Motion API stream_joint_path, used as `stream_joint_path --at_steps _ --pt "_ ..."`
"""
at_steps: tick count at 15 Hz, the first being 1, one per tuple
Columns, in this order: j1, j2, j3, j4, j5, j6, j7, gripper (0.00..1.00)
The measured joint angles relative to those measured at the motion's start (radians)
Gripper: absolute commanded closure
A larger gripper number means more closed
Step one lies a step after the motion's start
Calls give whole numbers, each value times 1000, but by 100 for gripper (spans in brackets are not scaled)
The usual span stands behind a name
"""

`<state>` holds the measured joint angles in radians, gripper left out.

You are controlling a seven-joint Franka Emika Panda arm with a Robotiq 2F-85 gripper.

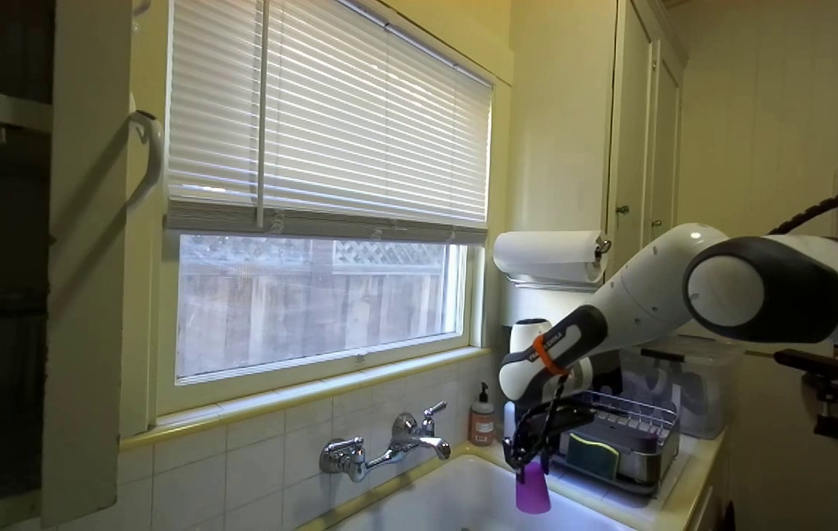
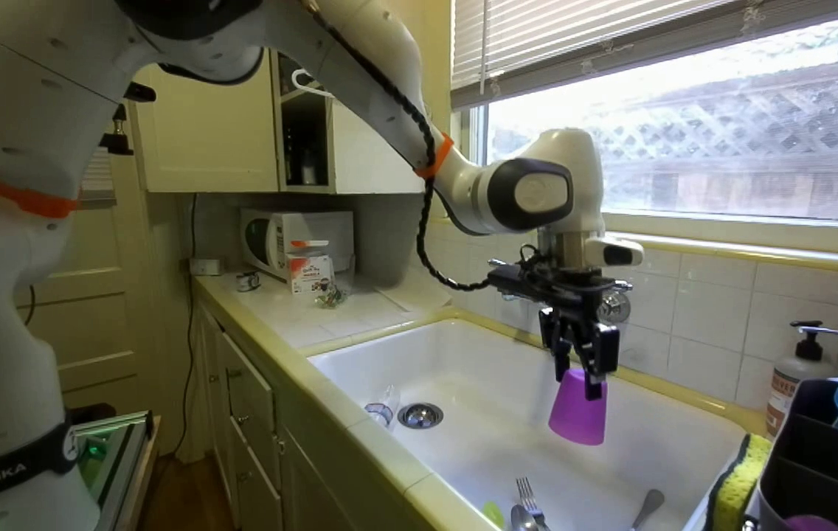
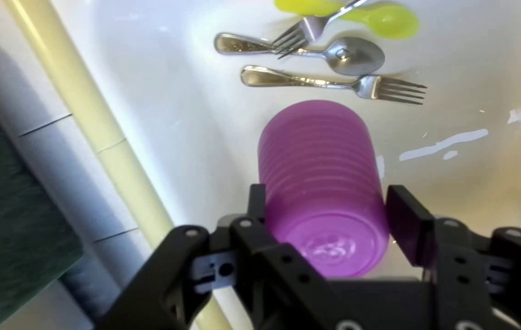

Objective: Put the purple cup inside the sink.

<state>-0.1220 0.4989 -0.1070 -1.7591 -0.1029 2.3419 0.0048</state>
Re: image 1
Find white wall hook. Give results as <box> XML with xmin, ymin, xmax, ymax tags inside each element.
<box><xmin>127</xmin><ymin>110</ymin><xmax>165</xmax><ymax>200</ymax></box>

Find glass window cream frame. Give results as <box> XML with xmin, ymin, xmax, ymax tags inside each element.
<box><xmin>150</xmin><ymin>229</ymin><xmax>490</xmax><ymax>415</ymax></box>

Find wire dish rack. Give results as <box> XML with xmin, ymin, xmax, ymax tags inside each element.
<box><xmin>556</xmin><ymin>387</ymin><xmax>684</xmax><ymax>495</ymax></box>

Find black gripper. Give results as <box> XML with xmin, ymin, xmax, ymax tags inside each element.
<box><xmin>503</xmin><ymin>381</ymin><xmax>599</xmax><ymax>488</ymax></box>

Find white paper towel roll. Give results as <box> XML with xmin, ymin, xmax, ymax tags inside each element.
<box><xmin>490</xmin><ymin>228</ymin><xmax>615</xmax><ymax>290</ymax></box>

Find clear plastic container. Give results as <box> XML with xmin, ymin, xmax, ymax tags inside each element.
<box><xmin>622</xmin><ymin>349</ymin><xmax>737</xmax><ymax>439</ymax></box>

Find brown soap bottle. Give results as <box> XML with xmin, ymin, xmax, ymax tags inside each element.
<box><xmin>466</xmin><ymin>381</ymin><xmax>498</xmax><ymax>452</ymax></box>

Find purple plastic cup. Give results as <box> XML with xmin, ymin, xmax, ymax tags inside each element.
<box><xmin>513</xmin><ymin>461</ymin><xmax>556</xmax><ymax>517</ymax></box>

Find chrome wall faucet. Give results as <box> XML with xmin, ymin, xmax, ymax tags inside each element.
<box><xmin>317</xmin><ymin>398</ymin><xmax>457</xmax><ymax>483</ymax></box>

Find cream wall cabinet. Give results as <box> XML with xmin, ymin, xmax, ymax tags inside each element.
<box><xmin>512</xmin><ymin>0</ymin><xmax>687</xmax><ymax>284</ymax></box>

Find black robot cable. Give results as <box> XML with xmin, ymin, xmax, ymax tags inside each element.
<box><xmin>771</xmin><ymin>187</ymin><xmax>838</xmax><ymax>240</ymax></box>

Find white mug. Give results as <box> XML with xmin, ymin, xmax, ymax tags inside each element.
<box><xmin>509</xmin><ymin>315</ymin><xmax>556</xmax><ymax>361</ymax></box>

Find white kitchen sink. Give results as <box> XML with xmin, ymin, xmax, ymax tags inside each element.
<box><xmin>324</xmin><ymin>452</ymin><xmax>639</xmax><ymax>531</ymax></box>

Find open cupboard cream door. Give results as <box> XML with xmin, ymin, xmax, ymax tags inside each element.
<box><xmin>0</xmin><ymin>0</ymin><xmax>137</xmax><ymax>529</ymax></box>

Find white window blinds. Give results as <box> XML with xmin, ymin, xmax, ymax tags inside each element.
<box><xmin>163</xmin><ymin>0</ymin><xmax>494</xmax><ymax>247</ymax></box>

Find white blind wand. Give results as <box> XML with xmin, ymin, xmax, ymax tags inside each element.
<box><xmin>255</xmin><ymin>0</ymin><xmax>271</xmax><ymax>229</ymax></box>

